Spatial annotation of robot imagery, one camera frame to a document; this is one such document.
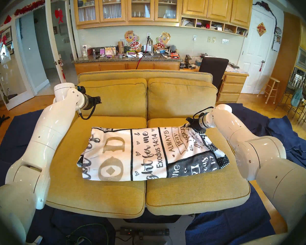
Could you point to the dark garland over door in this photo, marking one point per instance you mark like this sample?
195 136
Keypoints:
264 4

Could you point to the yellow two-seat sofa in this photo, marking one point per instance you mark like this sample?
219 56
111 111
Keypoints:
145 74

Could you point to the teal bag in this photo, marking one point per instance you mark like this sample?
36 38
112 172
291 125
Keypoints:
296 97

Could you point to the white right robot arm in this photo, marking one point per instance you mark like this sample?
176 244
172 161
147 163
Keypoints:
257 150

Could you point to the white panelled door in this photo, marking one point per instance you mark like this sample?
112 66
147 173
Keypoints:
255 55

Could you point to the orange box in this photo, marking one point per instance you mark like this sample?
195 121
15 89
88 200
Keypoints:
175 55

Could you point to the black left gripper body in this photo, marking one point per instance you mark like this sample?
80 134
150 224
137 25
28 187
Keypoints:
92 102

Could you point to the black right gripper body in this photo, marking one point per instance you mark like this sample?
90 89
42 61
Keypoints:
199 124

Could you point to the small picture frame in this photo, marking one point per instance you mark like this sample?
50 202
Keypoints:
110 51

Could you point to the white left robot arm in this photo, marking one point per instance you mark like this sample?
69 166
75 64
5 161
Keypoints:
46 134

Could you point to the black standing fan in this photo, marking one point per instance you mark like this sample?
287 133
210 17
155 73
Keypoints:
0 118

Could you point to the built-in steel oven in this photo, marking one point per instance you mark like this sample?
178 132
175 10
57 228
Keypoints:
303 59

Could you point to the yellow sofa seat cushion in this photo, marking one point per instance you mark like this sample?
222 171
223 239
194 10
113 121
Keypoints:
91 193
199 193

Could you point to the white glass panel door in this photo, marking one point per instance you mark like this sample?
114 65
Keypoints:
50 30
11 73

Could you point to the wall calendar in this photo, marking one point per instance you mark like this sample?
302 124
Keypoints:
276 43

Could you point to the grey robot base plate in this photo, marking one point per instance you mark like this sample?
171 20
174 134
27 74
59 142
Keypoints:
179 229

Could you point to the tall wooden cabinet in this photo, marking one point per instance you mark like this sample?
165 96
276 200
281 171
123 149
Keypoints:
285 55

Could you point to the chrome kitchen faucet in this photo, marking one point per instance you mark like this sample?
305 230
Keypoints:
152 45

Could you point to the crumpled dark blue blanket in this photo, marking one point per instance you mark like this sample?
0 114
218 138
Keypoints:
290 134

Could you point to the wooden desk with drawers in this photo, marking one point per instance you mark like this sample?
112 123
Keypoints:
232 88

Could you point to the wooden stool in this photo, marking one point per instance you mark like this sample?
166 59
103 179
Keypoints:
273 80

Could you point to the granite kitchen counter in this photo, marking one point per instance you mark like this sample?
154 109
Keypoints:
114 65

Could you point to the red tinsel garland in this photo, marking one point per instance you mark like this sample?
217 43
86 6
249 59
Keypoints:
29 7

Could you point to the white black scripture blanket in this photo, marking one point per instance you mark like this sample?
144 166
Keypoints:
148 152

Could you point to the brown cardboard tube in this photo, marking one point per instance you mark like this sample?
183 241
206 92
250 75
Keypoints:
120 47

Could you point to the yellow sofa back cushion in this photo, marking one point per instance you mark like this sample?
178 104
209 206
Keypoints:
181 99
117 96

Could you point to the red diamond door decoration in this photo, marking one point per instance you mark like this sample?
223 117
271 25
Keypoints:
261 29

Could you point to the cartoon child wall decoration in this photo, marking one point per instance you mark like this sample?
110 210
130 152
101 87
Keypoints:
163 39
131 38

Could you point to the black power strip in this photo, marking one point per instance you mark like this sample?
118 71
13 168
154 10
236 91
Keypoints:
148 231

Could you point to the black office chair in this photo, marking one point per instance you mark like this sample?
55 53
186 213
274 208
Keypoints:
213 67

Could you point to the wooden wall cabinets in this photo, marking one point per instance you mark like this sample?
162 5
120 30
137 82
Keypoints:
196 3

